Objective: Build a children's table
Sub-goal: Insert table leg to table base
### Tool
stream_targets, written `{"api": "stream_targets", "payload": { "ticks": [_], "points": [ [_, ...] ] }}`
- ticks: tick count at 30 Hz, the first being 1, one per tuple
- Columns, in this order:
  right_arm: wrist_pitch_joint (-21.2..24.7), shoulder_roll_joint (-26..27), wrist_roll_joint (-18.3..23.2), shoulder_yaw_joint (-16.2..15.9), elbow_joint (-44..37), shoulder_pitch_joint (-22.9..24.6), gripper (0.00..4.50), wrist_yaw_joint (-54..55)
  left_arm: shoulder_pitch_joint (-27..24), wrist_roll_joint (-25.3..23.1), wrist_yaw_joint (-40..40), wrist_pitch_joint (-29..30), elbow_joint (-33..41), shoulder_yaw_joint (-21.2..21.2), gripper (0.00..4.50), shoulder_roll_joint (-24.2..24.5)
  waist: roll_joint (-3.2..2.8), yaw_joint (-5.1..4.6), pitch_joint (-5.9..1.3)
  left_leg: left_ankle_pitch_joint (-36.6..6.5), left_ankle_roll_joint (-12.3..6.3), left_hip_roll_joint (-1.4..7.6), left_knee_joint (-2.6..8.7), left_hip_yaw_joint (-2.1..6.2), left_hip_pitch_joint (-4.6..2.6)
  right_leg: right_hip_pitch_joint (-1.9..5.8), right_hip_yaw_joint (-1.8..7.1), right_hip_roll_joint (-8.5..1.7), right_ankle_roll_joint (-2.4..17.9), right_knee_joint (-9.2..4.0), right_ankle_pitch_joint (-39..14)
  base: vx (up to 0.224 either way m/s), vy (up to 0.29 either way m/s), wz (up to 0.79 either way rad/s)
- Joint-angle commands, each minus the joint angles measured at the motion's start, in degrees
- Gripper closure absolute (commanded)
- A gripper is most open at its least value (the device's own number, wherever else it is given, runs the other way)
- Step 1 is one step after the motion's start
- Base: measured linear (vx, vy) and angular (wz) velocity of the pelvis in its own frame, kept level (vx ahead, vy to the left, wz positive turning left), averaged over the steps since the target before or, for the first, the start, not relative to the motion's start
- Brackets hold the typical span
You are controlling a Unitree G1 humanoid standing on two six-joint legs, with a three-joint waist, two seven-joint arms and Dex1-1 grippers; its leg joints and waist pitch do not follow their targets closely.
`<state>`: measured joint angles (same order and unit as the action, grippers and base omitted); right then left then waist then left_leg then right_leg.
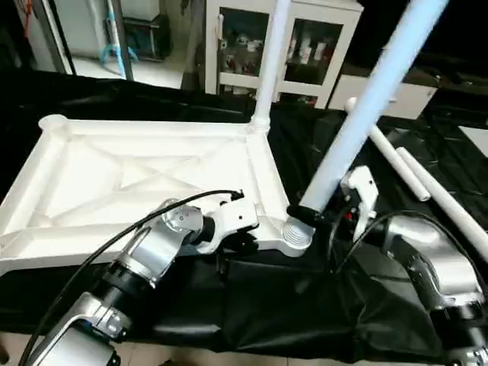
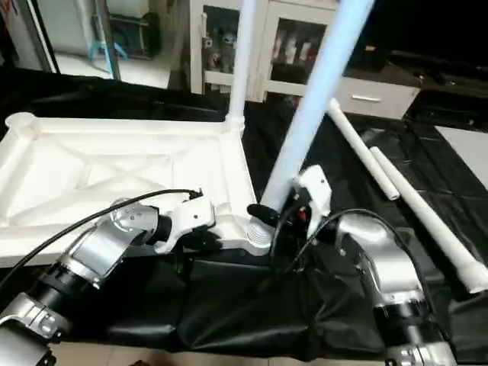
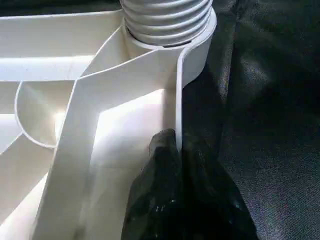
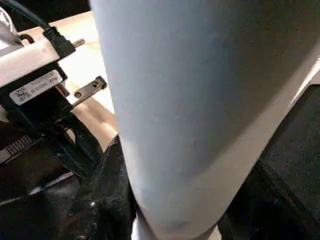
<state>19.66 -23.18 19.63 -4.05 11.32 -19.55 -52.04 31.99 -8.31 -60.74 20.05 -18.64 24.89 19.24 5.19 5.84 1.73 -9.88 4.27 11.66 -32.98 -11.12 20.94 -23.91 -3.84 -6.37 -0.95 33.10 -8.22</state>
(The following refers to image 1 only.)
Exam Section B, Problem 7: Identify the white plastic table leg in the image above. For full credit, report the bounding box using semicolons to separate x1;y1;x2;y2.
396;146;488;265
250;0;294;133
345;97;432;203
281;0;451;257

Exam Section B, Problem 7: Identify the white plastic table top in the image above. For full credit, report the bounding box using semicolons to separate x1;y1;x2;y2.
0;114;315;277

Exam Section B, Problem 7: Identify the black work mat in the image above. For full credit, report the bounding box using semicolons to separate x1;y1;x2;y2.
0;70;488;364

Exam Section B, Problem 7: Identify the white drawer unit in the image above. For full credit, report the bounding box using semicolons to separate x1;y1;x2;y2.
328;74;440;120

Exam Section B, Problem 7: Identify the white glass door cabinet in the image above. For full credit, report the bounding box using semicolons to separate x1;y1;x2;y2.
204;0;364;109

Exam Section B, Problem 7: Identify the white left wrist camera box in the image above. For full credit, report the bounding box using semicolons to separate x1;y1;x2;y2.
198;198;261;255

